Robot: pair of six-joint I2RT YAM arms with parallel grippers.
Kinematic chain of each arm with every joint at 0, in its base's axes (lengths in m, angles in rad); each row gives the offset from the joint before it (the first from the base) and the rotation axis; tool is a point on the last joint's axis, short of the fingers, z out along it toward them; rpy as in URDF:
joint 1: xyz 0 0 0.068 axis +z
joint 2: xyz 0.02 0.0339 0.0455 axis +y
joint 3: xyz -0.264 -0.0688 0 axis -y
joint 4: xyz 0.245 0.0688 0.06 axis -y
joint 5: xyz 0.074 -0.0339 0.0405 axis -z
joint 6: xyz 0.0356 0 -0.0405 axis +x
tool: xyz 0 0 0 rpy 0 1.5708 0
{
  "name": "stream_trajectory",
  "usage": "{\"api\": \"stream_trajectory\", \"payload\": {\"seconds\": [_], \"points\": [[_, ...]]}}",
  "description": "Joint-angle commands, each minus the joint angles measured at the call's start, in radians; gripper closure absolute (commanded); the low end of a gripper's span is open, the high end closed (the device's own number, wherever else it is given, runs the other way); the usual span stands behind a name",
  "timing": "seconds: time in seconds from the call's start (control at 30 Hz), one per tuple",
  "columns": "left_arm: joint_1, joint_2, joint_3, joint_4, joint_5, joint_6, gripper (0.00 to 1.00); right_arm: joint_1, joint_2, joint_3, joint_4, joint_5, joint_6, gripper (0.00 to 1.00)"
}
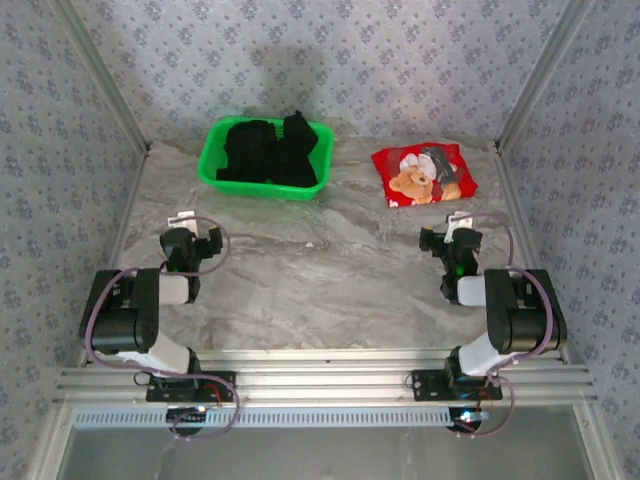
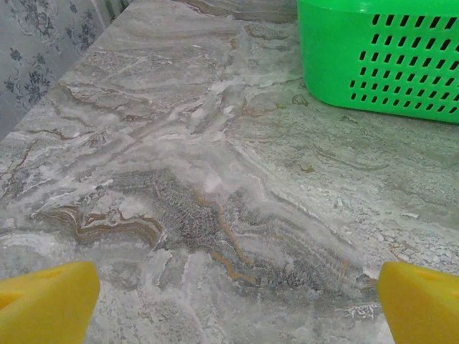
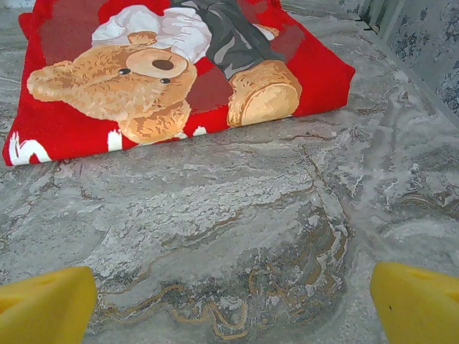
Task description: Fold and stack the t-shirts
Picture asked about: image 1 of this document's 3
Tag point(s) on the black t-shirt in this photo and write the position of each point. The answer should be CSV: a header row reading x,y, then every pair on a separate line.
x,y
265,155

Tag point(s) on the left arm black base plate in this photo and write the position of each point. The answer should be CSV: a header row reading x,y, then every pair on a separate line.
x,y
155,392

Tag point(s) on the aluminium table side rail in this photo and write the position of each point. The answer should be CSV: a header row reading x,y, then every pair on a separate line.
x,y
533,250
124,225

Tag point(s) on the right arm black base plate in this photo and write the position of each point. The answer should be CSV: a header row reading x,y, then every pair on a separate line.
x,y
425,385

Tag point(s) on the aluminium corner post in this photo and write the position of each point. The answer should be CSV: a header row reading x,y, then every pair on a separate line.
x,y
545,75
100,75

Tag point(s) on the green plastic basket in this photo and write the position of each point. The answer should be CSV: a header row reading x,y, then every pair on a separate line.
x,y
250,189

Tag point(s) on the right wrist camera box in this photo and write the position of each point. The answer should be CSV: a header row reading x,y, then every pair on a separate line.
x,y
457,220

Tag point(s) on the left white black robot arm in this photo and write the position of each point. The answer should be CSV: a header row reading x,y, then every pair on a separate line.
x,y
120,325

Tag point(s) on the wide aluminium extrusion rail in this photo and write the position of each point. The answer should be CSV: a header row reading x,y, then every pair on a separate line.
x,y
325,385

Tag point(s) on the narrow aluminium extrusion rail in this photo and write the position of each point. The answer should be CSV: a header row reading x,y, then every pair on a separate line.
x,y
325,357

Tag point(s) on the small circuit board with LED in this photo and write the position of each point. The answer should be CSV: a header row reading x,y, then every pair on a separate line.
x,y
467,416
187,414

